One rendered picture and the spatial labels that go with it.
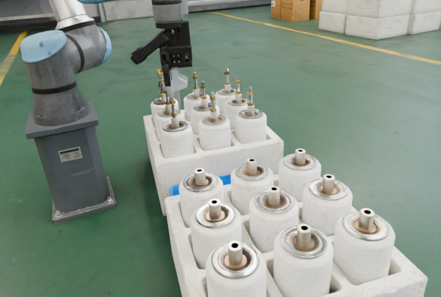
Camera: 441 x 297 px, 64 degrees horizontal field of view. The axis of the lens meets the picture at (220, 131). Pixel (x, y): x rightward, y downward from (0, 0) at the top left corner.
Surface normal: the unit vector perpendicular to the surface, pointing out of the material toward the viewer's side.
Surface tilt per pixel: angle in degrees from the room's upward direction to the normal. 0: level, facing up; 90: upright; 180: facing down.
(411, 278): 0
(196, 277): 0
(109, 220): 0
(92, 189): 90
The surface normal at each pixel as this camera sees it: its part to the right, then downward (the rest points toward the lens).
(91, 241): -0.05, -0.91
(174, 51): 0.06, 0.42
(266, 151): 0.28, 0.39
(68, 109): 0.63, 0.00
